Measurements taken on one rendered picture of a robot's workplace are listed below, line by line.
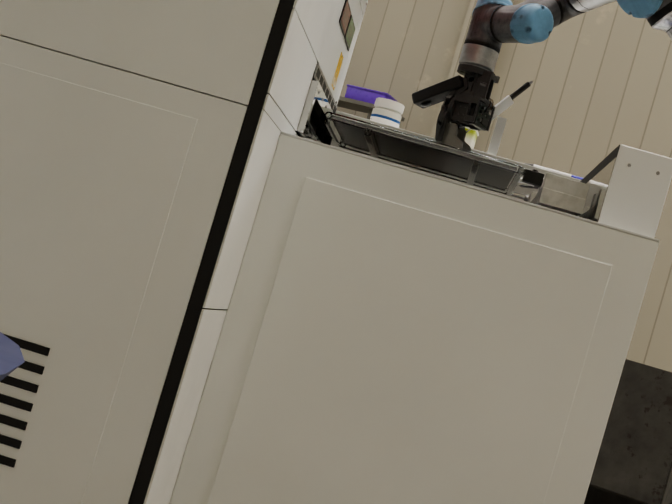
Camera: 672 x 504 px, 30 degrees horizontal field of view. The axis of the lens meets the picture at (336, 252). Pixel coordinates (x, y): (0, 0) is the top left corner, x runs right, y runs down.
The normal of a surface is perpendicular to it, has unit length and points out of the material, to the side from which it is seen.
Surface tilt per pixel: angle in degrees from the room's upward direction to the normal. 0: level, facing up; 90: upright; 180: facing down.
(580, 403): 90
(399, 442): 90
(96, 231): 90
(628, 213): 90
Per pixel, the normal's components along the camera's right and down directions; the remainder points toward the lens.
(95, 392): -0.07, -0.06
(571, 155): -0.35, -0.14
